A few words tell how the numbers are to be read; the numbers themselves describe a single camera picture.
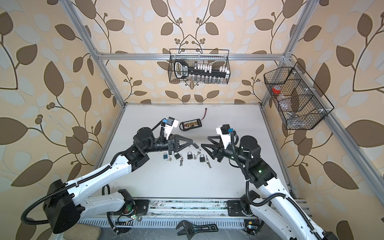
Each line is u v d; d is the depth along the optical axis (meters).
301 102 0.73
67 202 0.39
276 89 0.87
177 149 0.61
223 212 0.74
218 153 0.56
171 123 0.60
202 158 0.91
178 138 0.63
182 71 0.85
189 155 0.93
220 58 0.91
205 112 1.16
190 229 0.68
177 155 0.94
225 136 0.54
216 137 0.66
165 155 0.93
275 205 0.46
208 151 0.61
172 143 0.58
